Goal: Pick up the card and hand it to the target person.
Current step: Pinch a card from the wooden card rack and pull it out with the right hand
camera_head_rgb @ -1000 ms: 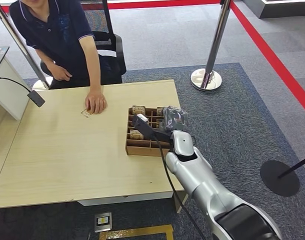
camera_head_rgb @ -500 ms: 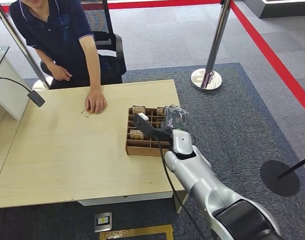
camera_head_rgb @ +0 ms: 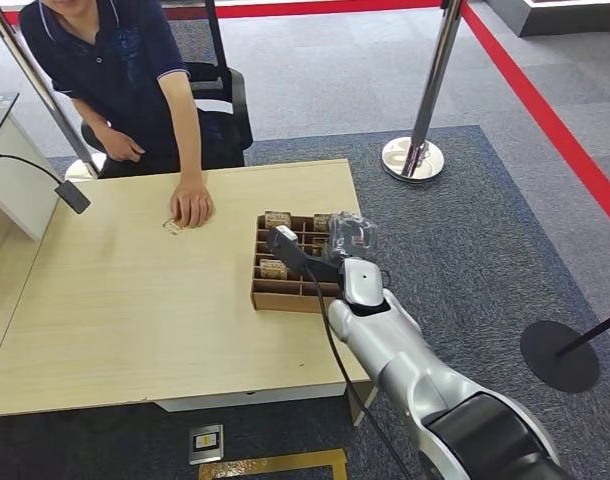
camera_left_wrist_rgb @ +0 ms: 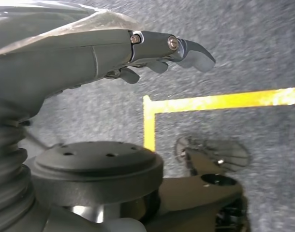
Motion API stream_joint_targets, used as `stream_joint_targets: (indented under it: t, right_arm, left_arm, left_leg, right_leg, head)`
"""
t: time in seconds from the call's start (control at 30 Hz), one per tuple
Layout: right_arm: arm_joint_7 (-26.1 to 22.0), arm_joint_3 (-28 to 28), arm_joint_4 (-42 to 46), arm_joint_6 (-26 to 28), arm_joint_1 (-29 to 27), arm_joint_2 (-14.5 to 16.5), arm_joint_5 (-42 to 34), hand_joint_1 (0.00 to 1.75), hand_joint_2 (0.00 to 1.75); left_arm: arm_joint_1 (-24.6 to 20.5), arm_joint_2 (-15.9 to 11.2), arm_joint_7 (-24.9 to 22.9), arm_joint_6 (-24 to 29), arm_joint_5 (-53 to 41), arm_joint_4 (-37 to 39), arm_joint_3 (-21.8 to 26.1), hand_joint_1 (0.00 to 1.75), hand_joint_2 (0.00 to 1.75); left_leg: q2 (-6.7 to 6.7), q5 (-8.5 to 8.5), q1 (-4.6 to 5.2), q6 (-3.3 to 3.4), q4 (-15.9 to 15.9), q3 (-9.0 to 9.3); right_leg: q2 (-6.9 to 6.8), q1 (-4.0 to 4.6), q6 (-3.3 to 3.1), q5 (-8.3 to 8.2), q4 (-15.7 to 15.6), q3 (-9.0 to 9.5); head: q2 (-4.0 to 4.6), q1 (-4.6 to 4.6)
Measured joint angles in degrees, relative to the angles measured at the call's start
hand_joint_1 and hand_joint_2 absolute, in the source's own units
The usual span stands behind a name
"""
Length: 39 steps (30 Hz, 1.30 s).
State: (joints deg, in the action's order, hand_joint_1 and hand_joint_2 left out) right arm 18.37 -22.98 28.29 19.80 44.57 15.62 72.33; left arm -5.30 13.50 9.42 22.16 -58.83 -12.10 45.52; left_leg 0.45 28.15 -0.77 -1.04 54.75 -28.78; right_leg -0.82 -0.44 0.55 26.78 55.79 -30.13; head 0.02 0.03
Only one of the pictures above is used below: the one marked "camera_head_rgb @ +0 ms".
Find person's right hand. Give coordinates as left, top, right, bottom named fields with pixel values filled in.
left=103, top=127, right=147, bottom=164

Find person's left hand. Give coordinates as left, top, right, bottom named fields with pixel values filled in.
left=170, top=177, right=215, bottom=230

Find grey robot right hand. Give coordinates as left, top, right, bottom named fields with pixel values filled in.
left=324, top=211, right=379, bottom=264

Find person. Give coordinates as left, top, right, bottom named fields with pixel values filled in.
left=18, top=0, right=246, bottom=180

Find brown slotted card organizer box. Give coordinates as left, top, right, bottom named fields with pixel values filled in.
left=250, top=213, right=353, bottom=315

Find black office chair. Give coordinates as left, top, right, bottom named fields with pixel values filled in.
left=81, top=0, right=254, bottom=175

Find blue-grey carpet rug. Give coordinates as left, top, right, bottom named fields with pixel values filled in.
left=0, top=124, right=610, bottom=480

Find light wood desk leg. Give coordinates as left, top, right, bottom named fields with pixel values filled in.
left=346, top=380, right=378, bottom=427

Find white under-desk panel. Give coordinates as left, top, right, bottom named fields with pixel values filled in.
left=155, top=382, right=347, bottom=413

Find red barrier belt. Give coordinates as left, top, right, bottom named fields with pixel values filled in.
left=2, top=0, right=443, bottom=28
left=458, top=1, right=610, bottom=237

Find metal floor socket box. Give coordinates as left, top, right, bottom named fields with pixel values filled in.
left=188, top=423, right=225, bottom=466

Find black round-base stand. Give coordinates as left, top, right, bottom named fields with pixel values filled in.
left=519, top=307, right=610, bottom=395

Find grey raised platform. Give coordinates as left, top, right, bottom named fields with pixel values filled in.
left=485, top=0, right=610, bottom=39

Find black gooseneck cable device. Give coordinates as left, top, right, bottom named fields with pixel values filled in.
left=0, top=152, right=92, bottom=216

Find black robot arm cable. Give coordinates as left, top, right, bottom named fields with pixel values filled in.
left=303, top=264, right=416, bottom=480

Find chrome stanchion post with base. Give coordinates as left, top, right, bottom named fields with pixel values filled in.
left=381, top=0, right=466, bottom=183
left=0, top=5, right=109, bottom=182

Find gold floor tape frame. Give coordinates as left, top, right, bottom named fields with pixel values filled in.
left=198, top=449, right=349, bottom=480

